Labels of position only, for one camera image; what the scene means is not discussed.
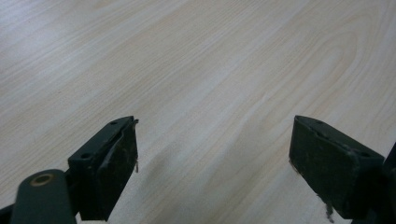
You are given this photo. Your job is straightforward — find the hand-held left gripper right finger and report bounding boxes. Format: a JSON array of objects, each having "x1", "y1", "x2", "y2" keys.
[{"x1": 289, "y1": 115, "x2": 386, "y2": 220}]

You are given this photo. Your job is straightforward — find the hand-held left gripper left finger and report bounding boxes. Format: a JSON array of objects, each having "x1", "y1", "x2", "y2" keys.
[{"x1": 67, "y1": 116, "x2": 139, "y2": 222}]

